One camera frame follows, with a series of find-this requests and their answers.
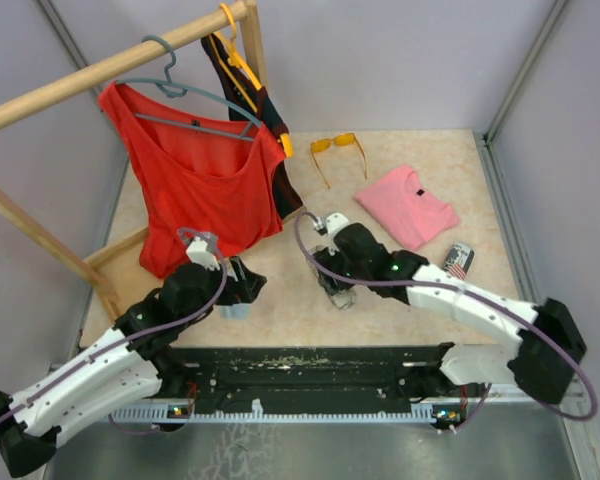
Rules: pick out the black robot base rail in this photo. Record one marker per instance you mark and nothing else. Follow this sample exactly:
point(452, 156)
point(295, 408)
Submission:
point(309, 385)

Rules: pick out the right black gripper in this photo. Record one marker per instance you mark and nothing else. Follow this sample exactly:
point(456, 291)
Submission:
point(329, 258)

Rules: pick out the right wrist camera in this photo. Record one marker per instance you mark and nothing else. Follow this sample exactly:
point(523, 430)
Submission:
point(331, 224)

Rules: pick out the yellow clothes hanger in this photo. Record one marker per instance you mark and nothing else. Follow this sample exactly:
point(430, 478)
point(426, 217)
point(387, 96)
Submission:
point(240, 62)

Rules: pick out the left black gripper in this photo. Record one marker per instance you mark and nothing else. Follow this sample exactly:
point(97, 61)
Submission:
point(245, 288)

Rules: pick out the narrow blue cleaning cloth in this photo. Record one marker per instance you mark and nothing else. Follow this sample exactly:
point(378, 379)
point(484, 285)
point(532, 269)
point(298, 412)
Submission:
point(237, 311)

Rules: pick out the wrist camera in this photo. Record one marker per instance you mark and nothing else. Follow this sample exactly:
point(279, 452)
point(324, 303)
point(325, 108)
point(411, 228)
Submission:
point(201, 250)
point(331, 224)

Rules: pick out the wooden clothes rack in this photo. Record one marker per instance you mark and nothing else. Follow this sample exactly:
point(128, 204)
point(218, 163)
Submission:
point(117, 256)

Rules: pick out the dark navy maroon garment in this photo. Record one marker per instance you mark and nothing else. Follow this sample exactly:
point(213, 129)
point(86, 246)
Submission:
point(242, 91)

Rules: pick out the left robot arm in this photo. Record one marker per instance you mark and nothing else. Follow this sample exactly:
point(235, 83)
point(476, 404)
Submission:
point(132, 360)

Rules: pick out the folded pink t-shirt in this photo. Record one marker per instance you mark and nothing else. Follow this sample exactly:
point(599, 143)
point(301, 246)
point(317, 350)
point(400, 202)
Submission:
point(405, 209)

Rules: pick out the red tank top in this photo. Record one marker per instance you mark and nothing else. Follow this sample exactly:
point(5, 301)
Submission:
point(195, 172)

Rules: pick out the grey patterned glasses case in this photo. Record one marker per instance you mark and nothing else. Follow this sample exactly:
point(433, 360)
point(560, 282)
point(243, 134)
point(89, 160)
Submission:
point(340, 294)

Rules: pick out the orange sunglasses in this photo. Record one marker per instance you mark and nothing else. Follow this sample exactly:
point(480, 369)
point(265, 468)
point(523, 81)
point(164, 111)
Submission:
point(342, 140)

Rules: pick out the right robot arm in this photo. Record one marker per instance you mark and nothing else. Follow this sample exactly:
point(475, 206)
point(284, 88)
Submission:
point(536, 345)

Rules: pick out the grey-blue clothes hanger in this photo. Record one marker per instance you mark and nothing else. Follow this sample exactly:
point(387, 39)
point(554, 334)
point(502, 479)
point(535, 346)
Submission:
point(172, 89)

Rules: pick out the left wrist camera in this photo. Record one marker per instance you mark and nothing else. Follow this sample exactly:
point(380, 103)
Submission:
point(201, 250)

